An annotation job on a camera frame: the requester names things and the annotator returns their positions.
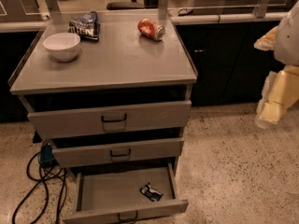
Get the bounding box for grey drawer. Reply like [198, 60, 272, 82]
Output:
[52, 138, 184, 168]
[63, 162, 188, 224]
[28, 101, 191, 139]

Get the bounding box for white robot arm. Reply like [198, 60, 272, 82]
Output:
[254, 2, 299, 129]

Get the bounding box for grey bottom drawer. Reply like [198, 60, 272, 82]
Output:
[63, 162, 188, 224]

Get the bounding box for grey middle drawer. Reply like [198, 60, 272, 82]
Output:
[52, 138, 184, 168]

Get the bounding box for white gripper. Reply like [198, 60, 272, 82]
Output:
[254, 26, 299, 129]

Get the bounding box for blue chip bag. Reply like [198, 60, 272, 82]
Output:
[68, 10, 100, 41]

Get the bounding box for blue power box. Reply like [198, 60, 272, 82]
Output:
[38, 145, 57, 167]

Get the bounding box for grey top drawer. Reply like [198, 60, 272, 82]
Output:
[28, 101, 191, 139]

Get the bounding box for red soda can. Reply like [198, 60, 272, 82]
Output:
[137, 19, 165, 41]

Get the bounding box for blueberry rxbar wrapper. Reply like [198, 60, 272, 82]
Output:
[139, 183, 163, 202]

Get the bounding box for dark lower cabinets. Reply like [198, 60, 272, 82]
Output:
[0, 21, 283, 122]

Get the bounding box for black office chair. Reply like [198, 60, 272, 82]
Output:
[107, 0, 159, 10]

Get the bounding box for white ceramic bowl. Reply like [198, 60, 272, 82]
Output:
[43, 33, 80, 63]

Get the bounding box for grey drawer cabinet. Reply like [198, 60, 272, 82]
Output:
[7, 8, 198, 173]

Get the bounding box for black floor cables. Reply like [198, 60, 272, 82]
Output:
[11, 151, 69, 224]

